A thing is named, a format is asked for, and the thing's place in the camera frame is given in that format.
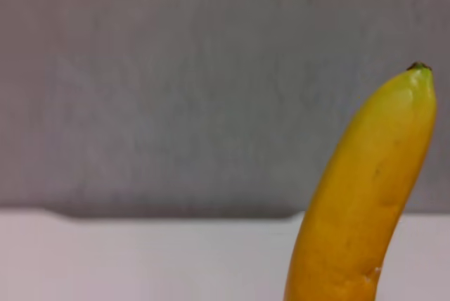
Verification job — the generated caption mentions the yellow banana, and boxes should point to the yellow banana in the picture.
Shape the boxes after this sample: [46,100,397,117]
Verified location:
[283,61,438,301]

